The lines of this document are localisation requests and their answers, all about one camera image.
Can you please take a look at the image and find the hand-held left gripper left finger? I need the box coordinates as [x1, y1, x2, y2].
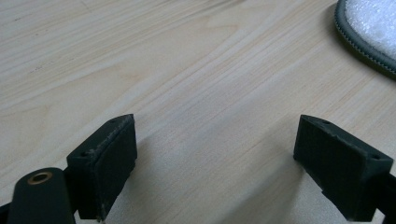
[65, 113, 138, 222]

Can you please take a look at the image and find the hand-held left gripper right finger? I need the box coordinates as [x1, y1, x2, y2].
[292, 114, 394, 222]

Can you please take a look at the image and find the white round pad grey rim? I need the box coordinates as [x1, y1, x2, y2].
[333, 0, 396, 77]

